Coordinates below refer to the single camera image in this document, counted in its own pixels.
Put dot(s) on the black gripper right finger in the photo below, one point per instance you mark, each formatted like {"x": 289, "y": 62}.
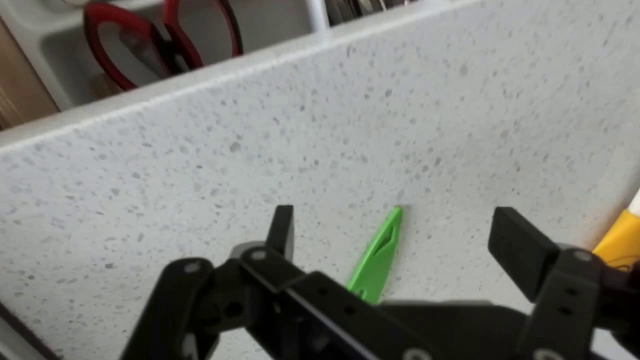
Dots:
{"x": 560, "y": 287}

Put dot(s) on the yellow object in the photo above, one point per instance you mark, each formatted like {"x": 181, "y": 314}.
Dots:
{"x": 620, "y": 243}

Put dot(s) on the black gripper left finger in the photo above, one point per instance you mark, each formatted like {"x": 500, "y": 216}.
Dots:
{"x": 280, "y": 313}

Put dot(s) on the dark drawer with wooden sides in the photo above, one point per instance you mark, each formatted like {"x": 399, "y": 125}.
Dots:
{"x": 22, "y": 87}

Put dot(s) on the white plastic organizer tray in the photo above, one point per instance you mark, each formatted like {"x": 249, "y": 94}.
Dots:
{"x": 67, "y": 46}

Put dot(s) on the green plastic spatula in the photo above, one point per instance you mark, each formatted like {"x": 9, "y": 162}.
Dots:
{"x": 376, "y": 260}

